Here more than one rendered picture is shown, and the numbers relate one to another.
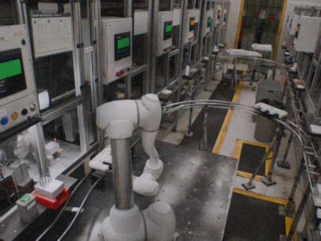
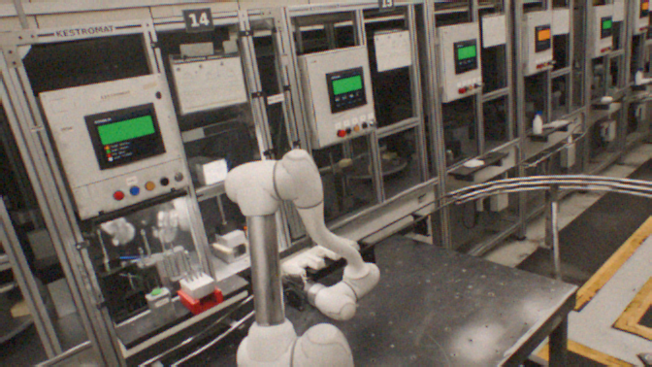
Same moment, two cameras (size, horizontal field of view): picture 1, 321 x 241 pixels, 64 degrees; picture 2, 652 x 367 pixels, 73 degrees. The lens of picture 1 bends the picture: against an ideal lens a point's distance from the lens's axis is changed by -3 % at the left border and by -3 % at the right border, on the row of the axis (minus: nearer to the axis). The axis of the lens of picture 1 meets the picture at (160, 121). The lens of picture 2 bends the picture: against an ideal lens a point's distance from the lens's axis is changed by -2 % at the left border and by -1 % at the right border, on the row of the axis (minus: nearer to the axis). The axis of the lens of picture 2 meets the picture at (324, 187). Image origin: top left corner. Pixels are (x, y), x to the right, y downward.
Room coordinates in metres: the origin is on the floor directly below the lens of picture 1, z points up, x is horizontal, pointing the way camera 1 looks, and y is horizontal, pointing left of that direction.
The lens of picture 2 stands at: (0.09, -0.78, 1.83)
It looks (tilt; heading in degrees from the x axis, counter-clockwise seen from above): 17 degrees down; 33
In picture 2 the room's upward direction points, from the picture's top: 9 degrees counter-clockwise
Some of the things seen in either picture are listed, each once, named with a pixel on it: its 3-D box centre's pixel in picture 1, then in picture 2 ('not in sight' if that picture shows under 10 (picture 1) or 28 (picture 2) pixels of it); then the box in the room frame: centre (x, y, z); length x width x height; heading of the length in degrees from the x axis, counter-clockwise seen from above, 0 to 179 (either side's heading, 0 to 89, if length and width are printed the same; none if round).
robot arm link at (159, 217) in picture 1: (159, 221); (325, 357); (1.09, -0.02, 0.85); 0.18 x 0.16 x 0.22; 108
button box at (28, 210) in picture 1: (26, 206); (160, 305); (1.00, 0.66, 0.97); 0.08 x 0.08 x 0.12; 70
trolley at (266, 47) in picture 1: (259, 61); not in sight; (7.60, -2.75, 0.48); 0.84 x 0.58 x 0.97; 168
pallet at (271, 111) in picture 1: (269, 112); not in sight; (2.82, -1.25, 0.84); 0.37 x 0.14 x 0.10; 38
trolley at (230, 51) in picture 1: (241, 68); not in sight; (6.54, -1.94, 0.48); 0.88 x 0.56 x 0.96; 88
